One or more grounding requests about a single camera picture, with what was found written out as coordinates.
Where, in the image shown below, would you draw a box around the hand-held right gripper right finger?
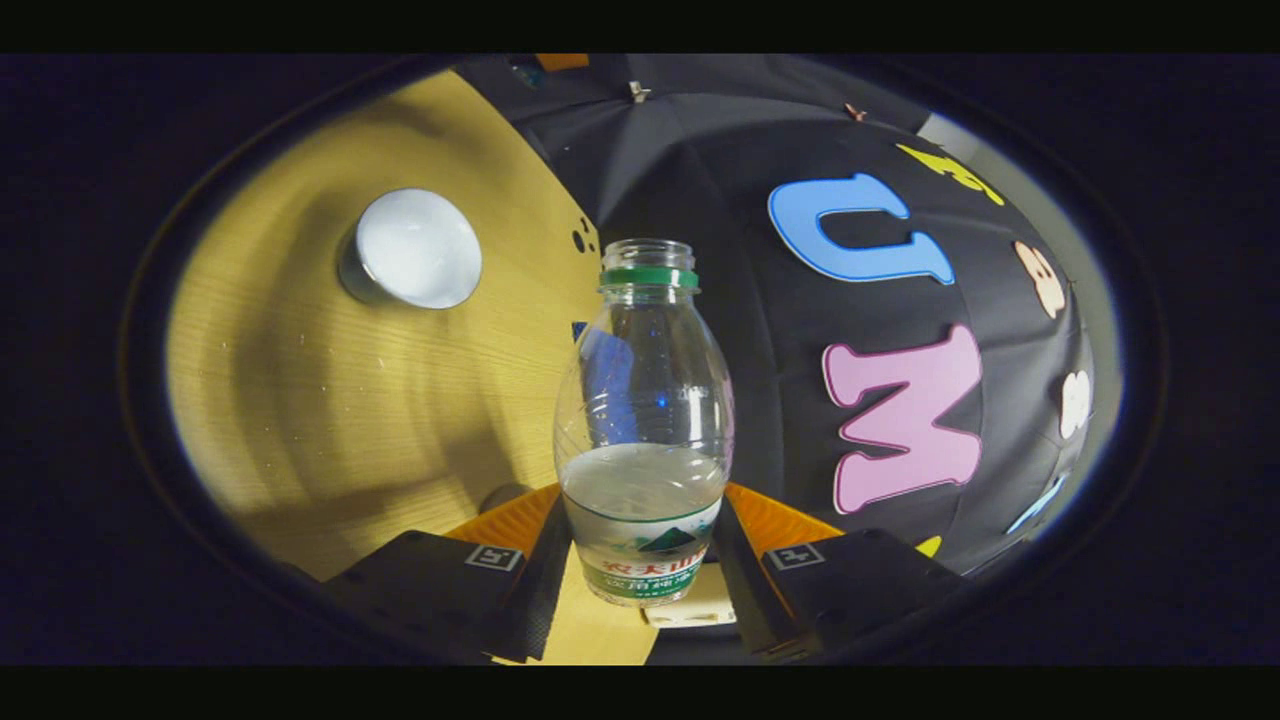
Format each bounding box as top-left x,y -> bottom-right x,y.
710,482 -> 968,663

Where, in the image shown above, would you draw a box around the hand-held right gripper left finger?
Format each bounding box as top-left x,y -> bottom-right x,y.
318,483 -> 574,664

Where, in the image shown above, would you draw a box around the clear plastic water bottle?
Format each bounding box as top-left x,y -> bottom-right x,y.
553,238 -> 737,609

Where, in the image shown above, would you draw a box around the white teacup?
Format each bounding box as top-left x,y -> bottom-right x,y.
338,187 -> 484,310

